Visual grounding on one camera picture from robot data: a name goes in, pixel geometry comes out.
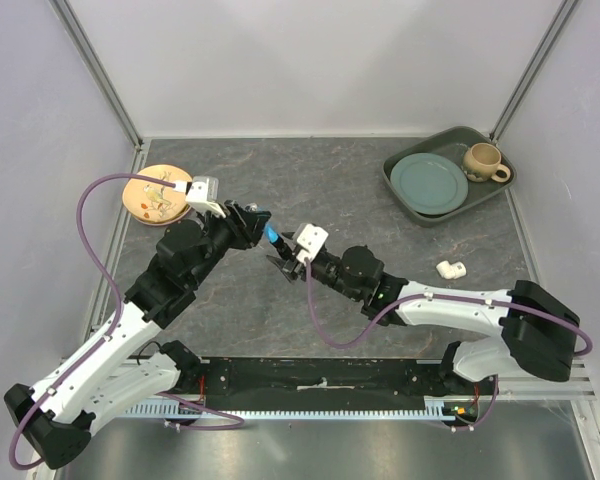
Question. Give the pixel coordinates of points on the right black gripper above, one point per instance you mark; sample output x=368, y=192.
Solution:
x=287, y=268

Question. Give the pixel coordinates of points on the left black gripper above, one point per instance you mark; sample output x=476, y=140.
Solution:
x=245, y=226

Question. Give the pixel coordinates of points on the black cylindrical adapter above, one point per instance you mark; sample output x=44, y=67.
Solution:
x=280, y=245

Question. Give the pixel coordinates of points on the blue water faucet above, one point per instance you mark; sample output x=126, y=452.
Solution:
x=270, y=233

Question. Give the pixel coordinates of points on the white pvc elbow right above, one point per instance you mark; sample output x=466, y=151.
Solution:
x=451, y=271

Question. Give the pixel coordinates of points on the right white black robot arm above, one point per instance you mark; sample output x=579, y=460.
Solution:
x=522, y=329

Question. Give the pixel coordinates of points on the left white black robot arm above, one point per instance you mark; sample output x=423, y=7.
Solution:
x=60, y=414

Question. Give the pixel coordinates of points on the orange bird pattern plate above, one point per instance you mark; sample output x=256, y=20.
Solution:
x=152, y=203

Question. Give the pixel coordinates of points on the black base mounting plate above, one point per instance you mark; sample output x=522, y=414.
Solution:
x=313, y=384

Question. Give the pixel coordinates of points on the teal round plate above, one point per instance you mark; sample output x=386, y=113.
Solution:
x=429, y=184

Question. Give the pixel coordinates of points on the dark green rectangular tray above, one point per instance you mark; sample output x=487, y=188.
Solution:
x=451, y=144

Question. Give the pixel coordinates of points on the beige ceramic mug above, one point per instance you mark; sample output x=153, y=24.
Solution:
x=483, y=162

